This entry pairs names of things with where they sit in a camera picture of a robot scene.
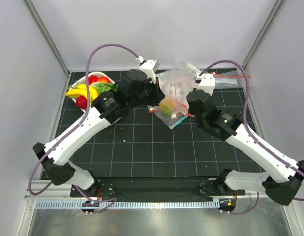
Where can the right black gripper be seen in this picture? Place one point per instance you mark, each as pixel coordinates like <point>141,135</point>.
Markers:
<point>190,111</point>

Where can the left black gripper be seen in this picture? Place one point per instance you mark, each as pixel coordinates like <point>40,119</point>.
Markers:
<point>158,96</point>

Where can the clear pink-dotted zip bag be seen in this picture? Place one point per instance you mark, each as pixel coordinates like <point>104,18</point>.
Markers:
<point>176,84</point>

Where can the orange green mango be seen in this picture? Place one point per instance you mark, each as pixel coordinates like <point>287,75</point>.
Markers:
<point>166,107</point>

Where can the yellow banana bunch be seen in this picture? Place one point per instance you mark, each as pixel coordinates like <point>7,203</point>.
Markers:
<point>81,90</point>

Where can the red apple front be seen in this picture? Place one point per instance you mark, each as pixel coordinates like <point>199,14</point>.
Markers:
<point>81,102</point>

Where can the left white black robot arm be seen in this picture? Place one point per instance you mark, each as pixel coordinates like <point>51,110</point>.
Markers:
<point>55,155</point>

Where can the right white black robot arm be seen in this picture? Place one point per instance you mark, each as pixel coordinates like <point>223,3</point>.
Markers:
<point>282,176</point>

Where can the clear bag orange zipper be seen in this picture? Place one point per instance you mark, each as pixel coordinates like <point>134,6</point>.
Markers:
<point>230,79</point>

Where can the red orange tomato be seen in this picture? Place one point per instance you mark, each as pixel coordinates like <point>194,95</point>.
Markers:
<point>103,79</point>

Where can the green lettuce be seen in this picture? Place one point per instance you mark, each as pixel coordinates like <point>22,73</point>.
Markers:
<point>103,87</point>

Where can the pile of red-dotted bags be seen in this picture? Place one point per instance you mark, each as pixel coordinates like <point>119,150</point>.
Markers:
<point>187,66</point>

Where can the red strawberry back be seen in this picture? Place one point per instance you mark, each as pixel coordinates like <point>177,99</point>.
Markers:
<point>92,79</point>

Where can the black grid cutting mat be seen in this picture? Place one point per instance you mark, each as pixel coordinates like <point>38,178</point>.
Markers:
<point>141,145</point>

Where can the white plastic basket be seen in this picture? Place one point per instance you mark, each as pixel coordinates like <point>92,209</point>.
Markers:
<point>84,81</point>

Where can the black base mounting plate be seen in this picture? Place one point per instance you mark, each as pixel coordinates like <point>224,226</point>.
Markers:
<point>162,189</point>

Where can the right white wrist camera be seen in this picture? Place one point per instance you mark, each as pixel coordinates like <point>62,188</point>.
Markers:
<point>206,82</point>

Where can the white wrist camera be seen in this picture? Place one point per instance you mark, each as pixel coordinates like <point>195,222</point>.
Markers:
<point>206,82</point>
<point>149,67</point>

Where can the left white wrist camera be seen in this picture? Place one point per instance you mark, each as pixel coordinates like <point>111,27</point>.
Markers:
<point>149,67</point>

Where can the slotted aluminium cable duct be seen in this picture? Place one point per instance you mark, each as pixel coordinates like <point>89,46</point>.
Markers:
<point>83,204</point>

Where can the right aluminium frame post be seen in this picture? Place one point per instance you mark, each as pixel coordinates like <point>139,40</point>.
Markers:
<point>266,26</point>

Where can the aluminium frame post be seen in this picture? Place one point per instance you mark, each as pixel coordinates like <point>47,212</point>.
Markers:
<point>266,26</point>
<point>43,30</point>

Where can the left aluminium frame post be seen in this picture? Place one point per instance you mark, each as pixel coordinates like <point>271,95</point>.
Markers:
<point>43,30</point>

